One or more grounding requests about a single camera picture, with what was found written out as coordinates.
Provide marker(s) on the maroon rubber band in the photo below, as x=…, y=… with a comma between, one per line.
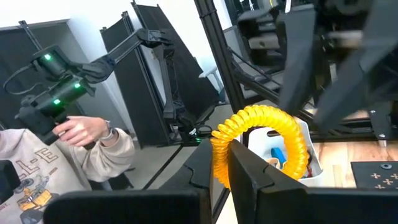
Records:
x=309, y=169

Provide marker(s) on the black perforated metal riser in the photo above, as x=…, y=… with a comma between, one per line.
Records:
x=367, y=171

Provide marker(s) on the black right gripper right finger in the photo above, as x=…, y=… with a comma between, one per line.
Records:
x=258, y=186

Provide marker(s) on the person's hand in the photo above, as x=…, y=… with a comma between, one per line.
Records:
x=81, y=130

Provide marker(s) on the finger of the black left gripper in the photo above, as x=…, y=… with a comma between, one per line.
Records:
x=295, y=56
x=348, y=93

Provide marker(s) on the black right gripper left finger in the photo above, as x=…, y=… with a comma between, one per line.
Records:
x=199, y=174

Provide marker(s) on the person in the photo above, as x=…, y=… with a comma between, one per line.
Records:
x=37, y=161

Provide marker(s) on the black aluminium rig frame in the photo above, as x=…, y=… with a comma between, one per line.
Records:
x=217, y=46

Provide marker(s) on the teal wide rubber band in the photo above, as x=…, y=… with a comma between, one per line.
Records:
x=278, y=155

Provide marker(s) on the clear plastic tray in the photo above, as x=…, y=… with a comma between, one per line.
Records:
x=261, y=146

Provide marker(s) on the person's wristwatch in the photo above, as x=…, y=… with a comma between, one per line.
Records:
x=109, y=133

